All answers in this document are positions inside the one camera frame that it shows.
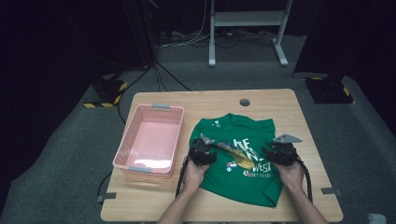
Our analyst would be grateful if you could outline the person's left hand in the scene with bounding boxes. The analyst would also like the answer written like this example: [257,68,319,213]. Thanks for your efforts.
[181,161,210,194]

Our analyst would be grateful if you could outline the black stand base striped tape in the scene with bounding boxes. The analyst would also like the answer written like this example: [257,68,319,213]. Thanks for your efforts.
[83,73,129,109]
[303,74,356,105]

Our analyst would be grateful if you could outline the white crumpled object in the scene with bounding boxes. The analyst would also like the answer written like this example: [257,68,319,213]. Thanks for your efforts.
[368,213,388,224]

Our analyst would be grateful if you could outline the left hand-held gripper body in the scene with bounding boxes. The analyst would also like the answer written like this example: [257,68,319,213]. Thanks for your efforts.
[188,133,216,167]

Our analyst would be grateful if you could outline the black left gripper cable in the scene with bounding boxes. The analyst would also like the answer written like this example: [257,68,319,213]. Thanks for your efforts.
[176,155,191,198]

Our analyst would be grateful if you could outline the green printed t-shirt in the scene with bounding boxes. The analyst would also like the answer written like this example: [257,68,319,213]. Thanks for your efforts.
[189,113,285,208]

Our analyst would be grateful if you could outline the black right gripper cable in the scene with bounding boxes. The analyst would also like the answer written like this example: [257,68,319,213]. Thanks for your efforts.
[295,158,314,203]

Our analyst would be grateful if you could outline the white floor cables bundle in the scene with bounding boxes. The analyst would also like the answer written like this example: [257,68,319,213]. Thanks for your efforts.
[158,0,213,49]

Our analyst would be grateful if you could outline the person's right hand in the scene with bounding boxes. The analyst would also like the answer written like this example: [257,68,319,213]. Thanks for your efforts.
[274,160,304,190]

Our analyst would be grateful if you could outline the pink plastic basket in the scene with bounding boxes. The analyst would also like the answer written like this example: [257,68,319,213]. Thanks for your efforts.
[112,104,186,189]

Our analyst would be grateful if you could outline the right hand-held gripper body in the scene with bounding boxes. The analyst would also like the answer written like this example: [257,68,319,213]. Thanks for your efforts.
[270,133,303,166]

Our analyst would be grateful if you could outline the black floor cable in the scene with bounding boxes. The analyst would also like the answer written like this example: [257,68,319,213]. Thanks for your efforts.
[117,64,153,124]
[96,172,113,200]
[154,61,192,92]

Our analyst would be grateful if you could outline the white metal desk frame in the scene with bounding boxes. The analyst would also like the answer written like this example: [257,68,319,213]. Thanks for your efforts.
[208,0,293,68]

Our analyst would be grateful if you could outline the black stand pole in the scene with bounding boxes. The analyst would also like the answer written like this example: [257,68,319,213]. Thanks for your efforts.
[134,0,158,71]

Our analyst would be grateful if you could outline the black floor cables bundle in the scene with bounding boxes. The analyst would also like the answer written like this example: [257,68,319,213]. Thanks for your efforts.
[214,29,276,49]

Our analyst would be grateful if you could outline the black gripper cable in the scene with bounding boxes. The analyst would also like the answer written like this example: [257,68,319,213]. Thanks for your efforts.
[176,155,191,198]
[295,158,314,203]

